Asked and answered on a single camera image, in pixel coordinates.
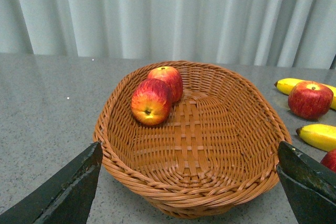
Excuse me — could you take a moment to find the brown wicker basket left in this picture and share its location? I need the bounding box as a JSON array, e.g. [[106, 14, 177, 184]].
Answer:
[[93, 60, 291, 219]]

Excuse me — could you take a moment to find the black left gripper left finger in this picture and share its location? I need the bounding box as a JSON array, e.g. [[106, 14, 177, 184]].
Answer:
[[1, 142, 102, 223]]

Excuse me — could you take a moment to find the red apple front yellow base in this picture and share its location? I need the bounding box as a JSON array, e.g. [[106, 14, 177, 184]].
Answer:
[[131, 79, 172, 126]]

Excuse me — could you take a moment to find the white curtain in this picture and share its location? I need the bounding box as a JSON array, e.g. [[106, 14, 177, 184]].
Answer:
[[1, 0, 335, 69]]

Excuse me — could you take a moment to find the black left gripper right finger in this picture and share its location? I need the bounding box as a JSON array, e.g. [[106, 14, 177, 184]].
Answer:
[[277, 141, 335, 223]]

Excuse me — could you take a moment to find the red apple rear basket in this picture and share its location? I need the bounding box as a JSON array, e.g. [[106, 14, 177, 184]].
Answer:
[[147, 66, 183, 103]]

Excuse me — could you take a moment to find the yellow banana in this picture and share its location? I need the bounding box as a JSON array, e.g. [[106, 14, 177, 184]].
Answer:
[[275, 78, 336, 110], [296, 124, 335, 152]]

